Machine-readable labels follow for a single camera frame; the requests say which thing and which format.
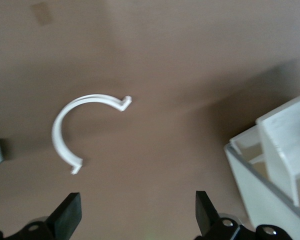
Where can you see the white curved plastic clip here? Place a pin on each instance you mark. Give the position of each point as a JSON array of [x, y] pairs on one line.
[[57, 135]]

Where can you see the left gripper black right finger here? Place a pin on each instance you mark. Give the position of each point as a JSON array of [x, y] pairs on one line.
[[207, 220]]

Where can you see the white drawer cabinet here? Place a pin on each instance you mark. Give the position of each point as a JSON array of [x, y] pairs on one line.
[[252, 195]]

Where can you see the white plastic drawer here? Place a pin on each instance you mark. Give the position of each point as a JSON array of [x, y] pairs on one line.
[[277, 140]]

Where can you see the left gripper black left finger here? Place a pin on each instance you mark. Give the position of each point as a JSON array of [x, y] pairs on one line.
[[65, 220]]

